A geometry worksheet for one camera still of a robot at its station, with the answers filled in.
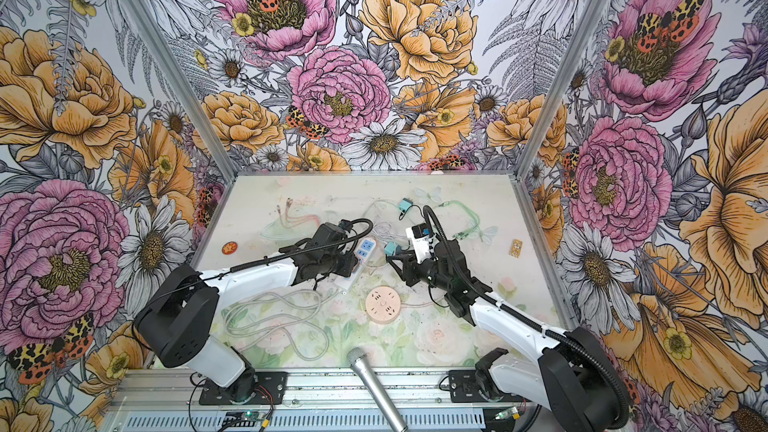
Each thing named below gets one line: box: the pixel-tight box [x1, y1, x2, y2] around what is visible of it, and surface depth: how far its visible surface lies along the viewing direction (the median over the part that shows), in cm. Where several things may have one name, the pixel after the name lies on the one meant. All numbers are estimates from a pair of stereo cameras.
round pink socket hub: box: [365, 286, 401, 324], surface depth 87 cm
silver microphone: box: [346, 347, 409, 432], surface depth 74 cm
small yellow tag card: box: [508, 238, 523, 259], surface depth 101 cm
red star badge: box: [221, 241, 238, 255], surface depth 101 cm
